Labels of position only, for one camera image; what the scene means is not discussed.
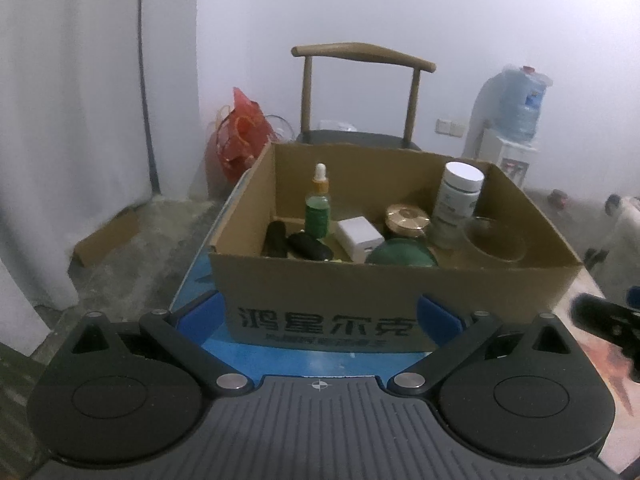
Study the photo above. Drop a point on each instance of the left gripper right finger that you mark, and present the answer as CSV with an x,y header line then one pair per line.
x,y
457,339

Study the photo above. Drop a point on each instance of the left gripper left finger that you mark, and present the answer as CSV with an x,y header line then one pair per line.
x,y
182,332

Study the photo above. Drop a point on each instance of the green round cosmetic jar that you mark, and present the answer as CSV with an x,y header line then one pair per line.
x,y
402,252

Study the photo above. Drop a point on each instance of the clear plastic cup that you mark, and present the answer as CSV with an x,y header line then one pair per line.
x,y
489,243

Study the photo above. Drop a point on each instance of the gold lid black jar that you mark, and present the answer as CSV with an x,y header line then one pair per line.
x,y
406,220

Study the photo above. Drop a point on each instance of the black cylinder tube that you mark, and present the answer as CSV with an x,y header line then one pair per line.
x,y
275,240

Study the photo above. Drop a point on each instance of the white charger cube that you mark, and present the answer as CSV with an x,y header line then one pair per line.
x,y
358,238

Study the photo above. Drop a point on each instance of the white supplement bottle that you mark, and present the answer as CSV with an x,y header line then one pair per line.
x,y
455,202

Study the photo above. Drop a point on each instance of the green dropper bottle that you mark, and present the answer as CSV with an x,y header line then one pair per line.
x,y
318,204

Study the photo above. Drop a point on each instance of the cushioned sofa chair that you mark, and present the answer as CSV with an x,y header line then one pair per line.
x,y
615,264

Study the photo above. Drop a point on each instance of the flat cardboard piece on floor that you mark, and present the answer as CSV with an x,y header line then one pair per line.
x,y
96,247

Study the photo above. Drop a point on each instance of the brown cardboard box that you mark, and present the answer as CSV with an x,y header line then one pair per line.
x,y
347,306

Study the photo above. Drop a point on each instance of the white water dispenser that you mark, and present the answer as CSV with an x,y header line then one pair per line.
x,y
483,142

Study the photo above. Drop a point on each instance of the red plastic bag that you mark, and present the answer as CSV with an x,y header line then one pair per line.
x,y
240,133

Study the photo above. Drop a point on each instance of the white curtain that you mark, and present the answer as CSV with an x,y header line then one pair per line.
x,y
99,112

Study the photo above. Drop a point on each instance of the blue water jug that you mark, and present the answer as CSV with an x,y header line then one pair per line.
x,y
522,92

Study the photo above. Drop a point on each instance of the wooden chair black seat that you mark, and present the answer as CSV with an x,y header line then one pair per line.
x,y
383,99

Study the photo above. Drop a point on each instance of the white wall socket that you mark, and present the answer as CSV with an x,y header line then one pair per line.
x,y
449,128

